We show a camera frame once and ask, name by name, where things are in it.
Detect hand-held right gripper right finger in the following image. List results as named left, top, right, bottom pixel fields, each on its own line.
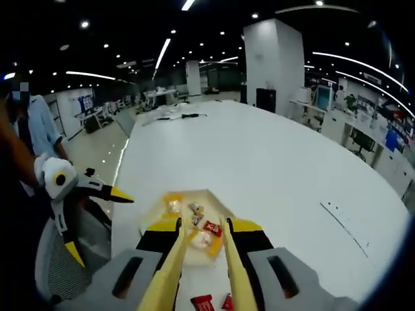
left=226, top=217, right=360, bottom=311

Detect cream hexagonal container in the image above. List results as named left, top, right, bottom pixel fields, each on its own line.
left=138, top=187, right=239, bottom=267

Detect blue box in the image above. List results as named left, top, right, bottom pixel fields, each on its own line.
left=385, top=129, right=401, bottom=152

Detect red snack packet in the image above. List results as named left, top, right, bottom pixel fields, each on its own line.
left=202, top=219, right=224, bottom=237
left=221, top=292, right=235, bottom=311
left=189, top=294, right=215, bottom=311

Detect black cabinet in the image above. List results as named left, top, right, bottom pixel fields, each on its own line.
left=255, top=87, right=276, bottom=113

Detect white mesh office chair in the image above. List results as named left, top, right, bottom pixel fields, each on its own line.
left=34, top=194, right=113, bottom=304

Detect white square pillar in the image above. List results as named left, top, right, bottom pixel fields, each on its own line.
left=243, top=17, right=305, bottom=117

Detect white machine with blue screen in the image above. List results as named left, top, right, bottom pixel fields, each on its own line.
left=316, top=86, right=333, bottom=111

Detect long white counter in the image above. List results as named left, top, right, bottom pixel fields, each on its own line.
left=290, top=98, right=415, bottom=198

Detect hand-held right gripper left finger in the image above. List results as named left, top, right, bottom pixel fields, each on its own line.
left=53, top=216, right=183, bottom=311

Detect pale yellow food tongs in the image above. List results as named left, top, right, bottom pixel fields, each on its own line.
left=137, top=216, right=257, bottom=311

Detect black office chair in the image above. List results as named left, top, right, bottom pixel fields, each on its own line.
left=350, top=128, right=377, bottom=161

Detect white desk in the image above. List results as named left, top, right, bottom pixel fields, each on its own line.
left=144, top=89, right=179, bottom=108

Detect white recessed power strip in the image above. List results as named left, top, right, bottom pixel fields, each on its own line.
left=320, top=200, right=370, bottom=260

